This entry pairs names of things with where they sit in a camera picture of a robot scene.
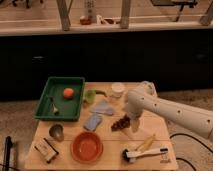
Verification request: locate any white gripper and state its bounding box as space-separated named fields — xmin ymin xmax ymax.
xmin=124 ymin=101 xmax=143 ymax=133

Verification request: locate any dark purple grape bunch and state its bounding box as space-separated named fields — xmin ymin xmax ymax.
xmin=111 ymin=115 xmax=130 ymax=131

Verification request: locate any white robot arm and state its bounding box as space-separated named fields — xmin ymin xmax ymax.
xmin=124 ymin=81 xmax=213 ymax=142

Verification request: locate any red orange bowl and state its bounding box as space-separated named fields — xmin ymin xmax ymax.
xmin=70 ymin=131 xmax=103 ymax=164

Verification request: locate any white black dish brush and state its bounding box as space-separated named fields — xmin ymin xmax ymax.
xmin=122 ymin=147 xmax=168 ymax=163

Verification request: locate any white cup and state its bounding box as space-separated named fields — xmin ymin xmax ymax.
xmin=111 ymin=82 xmax=125 ymax=98

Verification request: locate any blue sponge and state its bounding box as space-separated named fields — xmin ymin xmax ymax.
xmin=84 ymin=113 xmax=102 ymax=131

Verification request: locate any green plastic tray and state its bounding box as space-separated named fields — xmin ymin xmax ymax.
xmin=34 ymin=77 xmax=85 ymax=121

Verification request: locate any orange fruit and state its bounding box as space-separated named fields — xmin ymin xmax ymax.
xmin=63 ymin=88 xmax=74 ymax=99

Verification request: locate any grey metal cup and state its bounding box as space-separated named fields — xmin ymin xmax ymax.
xmin=49 ymin=124 xmax=64 ymax=142

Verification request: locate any small metal utensil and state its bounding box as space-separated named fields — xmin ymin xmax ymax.
xmin=49 ymin=97 xmax=59 ymax=115

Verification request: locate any small cardboard box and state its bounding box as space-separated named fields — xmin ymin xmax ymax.
xmin=34 ymin=138 xmax=59 ymax=163

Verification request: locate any red background object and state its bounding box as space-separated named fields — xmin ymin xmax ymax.
xmin=80 ymin=16 xmax=92 ymax=25

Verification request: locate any black stand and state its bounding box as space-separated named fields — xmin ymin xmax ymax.
xmin=2 ymin=136 xmax=12 ymax=171

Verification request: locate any black cable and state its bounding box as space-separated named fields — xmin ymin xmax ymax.
xmin=169 ymin=132 xmax=213 ymax=171

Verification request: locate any green cup with handle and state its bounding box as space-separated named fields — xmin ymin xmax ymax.
xmin=84 ymin=89 xmax=107 ymax=104

